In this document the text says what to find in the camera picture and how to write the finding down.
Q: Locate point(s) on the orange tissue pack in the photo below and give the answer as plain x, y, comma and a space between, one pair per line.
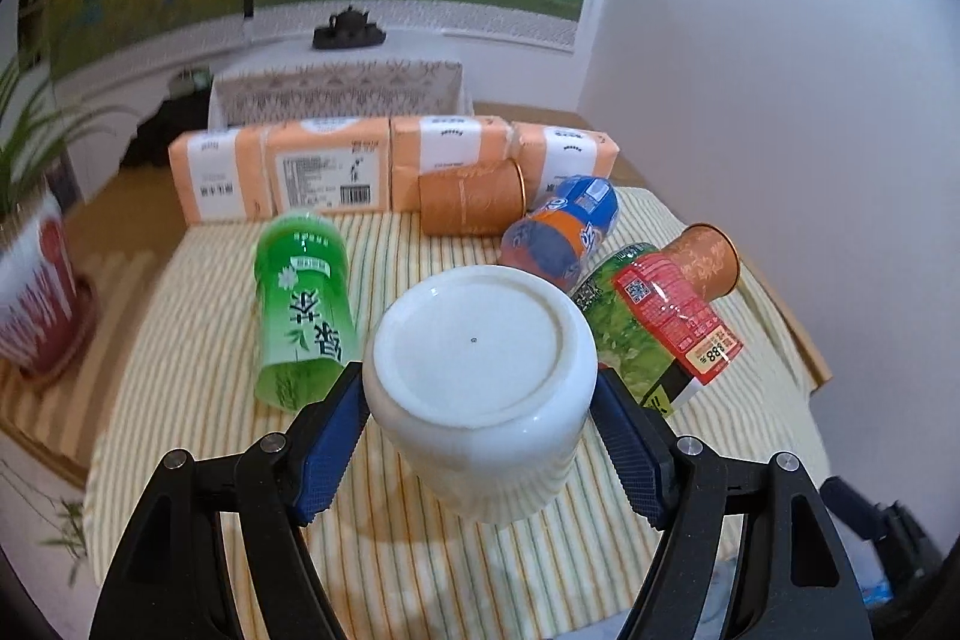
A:
547, 155
220, 175
424, 144

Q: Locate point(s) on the dark bag on floor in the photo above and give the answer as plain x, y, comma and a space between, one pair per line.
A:
185, 109

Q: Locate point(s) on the wooden table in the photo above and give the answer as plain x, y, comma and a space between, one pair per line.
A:
112, 220

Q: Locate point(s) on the black teapot set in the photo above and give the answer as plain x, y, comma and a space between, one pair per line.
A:
347, 30

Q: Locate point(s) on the blue orange soda bottle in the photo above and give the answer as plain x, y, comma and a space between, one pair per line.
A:
556, 239

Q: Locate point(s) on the orange paper cup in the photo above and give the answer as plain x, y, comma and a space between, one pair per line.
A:
482, 200
708, 260

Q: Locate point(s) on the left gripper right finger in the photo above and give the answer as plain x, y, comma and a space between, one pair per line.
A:
793, 579

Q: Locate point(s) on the potted spider plant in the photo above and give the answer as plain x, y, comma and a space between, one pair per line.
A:
38, 135

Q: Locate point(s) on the striped yellow tablecloth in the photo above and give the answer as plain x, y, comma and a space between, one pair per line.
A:
393, 561

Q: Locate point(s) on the orange paper cup right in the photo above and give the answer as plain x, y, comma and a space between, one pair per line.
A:
708, 260

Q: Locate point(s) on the red green label bottle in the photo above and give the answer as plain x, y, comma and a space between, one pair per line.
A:
650, 325

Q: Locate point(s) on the red white flower pot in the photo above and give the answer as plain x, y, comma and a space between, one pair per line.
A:
48, 311

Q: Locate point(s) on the white ceramic cup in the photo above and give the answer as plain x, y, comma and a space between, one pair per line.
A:
481, 377

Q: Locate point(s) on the orange tissue pack barcode label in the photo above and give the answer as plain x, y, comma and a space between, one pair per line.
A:
330, 166

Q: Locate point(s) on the orange tissue pack far left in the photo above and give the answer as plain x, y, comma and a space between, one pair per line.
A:
220, 175

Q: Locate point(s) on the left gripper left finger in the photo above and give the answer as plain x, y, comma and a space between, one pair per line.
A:
169, 577

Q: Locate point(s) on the orange tissue pack far right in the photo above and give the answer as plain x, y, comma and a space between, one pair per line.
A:
547, 155

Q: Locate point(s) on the green tea bottle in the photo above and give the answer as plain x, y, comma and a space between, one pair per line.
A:
307, 332

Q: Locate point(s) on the patterned cloth side table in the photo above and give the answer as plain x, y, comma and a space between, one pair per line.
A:
382, 87

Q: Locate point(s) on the orange paper cup left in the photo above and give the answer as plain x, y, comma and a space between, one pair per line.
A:
482, 200

